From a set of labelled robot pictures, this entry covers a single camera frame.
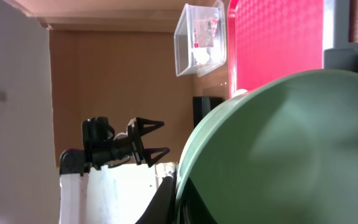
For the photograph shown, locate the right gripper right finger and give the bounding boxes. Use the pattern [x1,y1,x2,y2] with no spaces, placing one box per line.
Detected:
[178,179,217,224]

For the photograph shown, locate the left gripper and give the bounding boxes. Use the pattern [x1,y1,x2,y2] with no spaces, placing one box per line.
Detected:
[104,117,170,168]

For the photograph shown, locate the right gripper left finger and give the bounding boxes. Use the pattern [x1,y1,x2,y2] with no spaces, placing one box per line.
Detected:
[136,177,175,224]

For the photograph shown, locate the white napkin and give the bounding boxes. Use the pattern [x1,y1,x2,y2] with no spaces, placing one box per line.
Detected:
[193,48,211,65]

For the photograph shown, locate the green plastic bowl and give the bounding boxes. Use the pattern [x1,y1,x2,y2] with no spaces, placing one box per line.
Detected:
[175,70,358,223]

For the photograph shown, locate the red snack wrapper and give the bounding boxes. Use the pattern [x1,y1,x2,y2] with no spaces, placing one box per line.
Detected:
[208,18,219,38]

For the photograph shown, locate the light blue plate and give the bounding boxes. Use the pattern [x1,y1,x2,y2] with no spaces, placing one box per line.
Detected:
[232,89,248,97]

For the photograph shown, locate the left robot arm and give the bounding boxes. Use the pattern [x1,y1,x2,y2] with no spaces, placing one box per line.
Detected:
[59,116,177,223]

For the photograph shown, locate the grey dishwasher rack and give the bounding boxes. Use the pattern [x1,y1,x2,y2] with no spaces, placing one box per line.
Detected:
[323,0,358,73]

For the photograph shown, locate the black plastic tray bin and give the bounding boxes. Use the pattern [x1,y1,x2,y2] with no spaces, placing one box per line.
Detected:
[193,96,224,128]

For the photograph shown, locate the clear plastic bin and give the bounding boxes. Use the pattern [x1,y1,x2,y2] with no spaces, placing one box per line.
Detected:
[174,0,227,77]

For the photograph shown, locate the red serving tray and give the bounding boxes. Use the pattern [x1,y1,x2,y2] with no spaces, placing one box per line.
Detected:
[227,0,324,96]

